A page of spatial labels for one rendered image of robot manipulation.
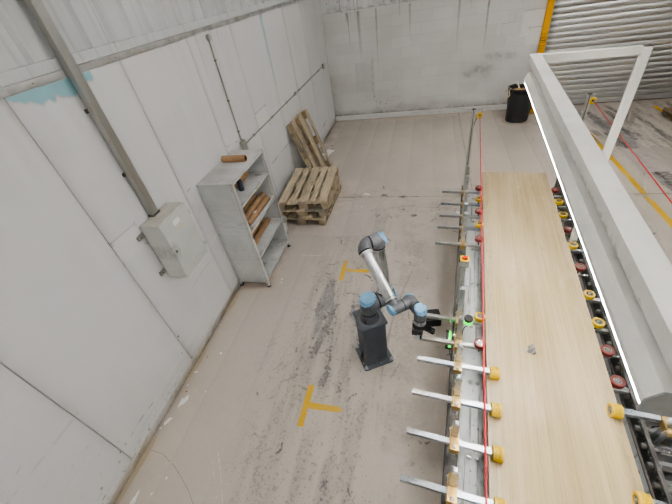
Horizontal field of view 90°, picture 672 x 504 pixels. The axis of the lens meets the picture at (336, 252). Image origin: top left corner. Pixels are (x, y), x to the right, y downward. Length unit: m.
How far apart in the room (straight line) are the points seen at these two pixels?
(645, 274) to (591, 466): 1.62
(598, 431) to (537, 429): 0.32
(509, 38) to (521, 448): 8.41
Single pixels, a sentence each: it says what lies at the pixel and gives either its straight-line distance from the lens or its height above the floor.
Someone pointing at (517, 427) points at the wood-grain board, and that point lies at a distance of 2.47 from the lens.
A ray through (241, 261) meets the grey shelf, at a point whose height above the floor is 0.45.
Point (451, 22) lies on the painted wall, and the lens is 9.29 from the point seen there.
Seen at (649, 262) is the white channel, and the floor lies 2.46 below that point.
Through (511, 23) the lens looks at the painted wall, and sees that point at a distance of 9.46.
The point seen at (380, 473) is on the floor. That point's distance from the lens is 3.23.
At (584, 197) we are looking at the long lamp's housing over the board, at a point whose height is 2.38.
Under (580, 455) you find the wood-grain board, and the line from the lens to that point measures 2.52.
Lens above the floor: 3.08
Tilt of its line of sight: 39 degrees down
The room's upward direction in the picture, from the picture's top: 10 degrees counter-clockwise
